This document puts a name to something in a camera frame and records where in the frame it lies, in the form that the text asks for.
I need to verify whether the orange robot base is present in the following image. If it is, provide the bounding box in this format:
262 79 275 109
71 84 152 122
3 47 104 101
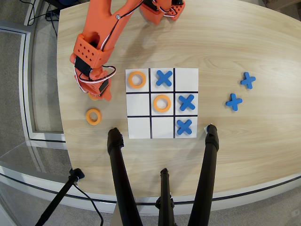
140 0 186 25

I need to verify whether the blue foam cross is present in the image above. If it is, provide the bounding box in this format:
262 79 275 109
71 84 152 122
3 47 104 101
176 119 193 136
178 94 196 112
225 93 243 112
240 72 256 90
156 70 174 87

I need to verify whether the white servo cable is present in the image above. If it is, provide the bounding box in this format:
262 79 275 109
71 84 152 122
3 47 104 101
74 65 117 95

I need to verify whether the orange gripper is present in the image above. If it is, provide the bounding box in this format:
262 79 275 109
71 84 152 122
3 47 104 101
70 53 112 101

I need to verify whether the black power plug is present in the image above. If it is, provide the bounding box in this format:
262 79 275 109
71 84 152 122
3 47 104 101
45 11 58 22

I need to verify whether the grey metal floor frame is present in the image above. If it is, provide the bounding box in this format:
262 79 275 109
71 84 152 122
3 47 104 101
0 20 69 150

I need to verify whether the dark furniture leg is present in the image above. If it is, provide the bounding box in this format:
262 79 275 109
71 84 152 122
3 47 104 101
43 0 80 10

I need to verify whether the thin black stand pole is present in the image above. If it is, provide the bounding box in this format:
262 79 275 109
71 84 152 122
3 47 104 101
34 168 85 226

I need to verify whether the short black tripod leg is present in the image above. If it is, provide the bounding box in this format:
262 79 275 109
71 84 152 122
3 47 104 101
155 167 176 226

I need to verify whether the thin black floor cable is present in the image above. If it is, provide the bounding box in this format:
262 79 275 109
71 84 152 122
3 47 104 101
23 0 48 26

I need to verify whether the white tic-tac-toe board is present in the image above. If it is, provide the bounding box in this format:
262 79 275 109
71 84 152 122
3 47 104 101
125 68 199 139

